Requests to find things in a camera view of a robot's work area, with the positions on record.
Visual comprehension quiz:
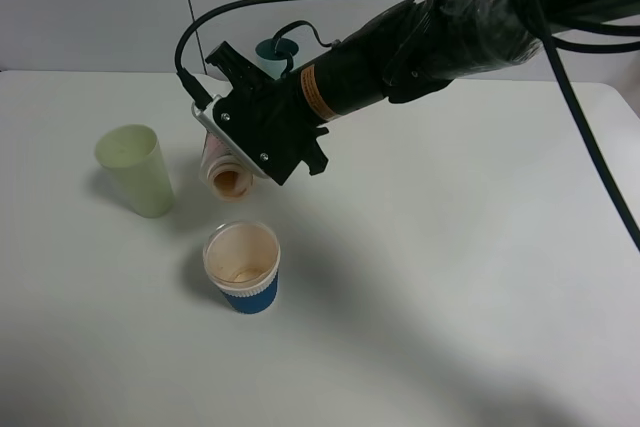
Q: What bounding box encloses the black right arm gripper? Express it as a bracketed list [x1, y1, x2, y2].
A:
[206, 42, 328, 185]

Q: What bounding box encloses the clear plastic drink bottle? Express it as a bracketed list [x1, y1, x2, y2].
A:
[199, 133, 254, 202]

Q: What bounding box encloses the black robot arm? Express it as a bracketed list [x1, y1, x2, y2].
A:
[193, 0, 639, 184]

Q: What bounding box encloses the teal plastic cup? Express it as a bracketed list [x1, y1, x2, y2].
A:
[255, 38, 299, 79]

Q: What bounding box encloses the pale green plastic cup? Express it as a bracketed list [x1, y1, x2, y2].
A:
[94, 124, 174, 218]

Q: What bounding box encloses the clear cup with blue sleeve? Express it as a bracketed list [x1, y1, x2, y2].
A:
[202, 221, 281, 314]

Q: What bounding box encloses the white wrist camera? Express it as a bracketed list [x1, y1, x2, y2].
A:
[191, 95, 269, 179]

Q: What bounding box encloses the black camera cable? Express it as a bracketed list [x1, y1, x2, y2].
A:
[173, 0, 640, 268]

